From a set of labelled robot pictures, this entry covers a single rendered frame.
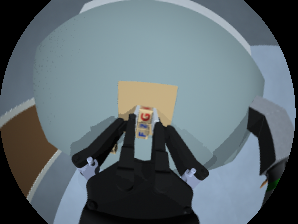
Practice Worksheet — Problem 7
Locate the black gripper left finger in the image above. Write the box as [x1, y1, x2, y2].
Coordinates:
[71, 105, 140, 192]

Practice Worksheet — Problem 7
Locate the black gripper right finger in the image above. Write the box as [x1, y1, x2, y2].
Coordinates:
[151, 108, 209, 194]

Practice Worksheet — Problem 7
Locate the tan square mat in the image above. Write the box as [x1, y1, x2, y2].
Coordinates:
[118, 81, 178, 127]

